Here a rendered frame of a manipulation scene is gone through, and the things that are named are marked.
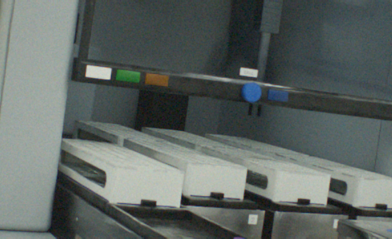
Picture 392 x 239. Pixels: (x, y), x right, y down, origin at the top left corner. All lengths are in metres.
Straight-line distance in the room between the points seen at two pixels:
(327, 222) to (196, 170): 0.23
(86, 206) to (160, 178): 0.11
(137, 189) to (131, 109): 0.97
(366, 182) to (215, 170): 0.28
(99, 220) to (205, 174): 0.24
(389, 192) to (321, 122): 0.35
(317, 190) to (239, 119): 0.73
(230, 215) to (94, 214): 0.24
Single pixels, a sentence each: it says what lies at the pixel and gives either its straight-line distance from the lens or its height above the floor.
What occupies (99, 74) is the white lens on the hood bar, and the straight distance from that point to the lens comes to 1.26.
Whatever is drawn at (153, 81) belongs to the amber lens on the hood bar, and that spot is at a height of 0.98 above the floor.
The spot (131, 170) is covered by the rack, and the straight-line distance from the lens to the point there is 1.14.
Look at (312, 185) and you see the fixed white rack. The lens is 1.40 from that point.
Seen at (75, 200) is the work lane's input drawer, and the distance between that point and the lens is 1.23.
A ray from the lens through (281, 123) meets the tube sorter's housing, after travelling 1.93.
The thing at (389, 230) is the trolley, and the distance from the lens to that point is 1.22.
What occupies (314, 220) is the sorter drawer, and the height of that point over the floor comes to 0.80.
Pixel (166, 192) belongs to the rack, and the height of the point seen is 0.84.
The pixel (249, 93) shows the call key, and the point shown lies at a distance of 1.34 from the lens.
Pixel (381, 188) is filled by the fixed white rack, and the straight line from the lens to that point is 1.48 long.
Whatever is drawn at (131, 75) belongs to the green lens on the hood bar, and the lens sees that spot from 1.27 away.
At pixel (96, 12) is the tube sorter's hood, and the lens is 1.27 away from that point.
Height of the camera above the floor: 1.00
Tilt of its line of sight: 3 degrees down
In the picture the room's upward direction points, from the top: 8 degrees clockwise
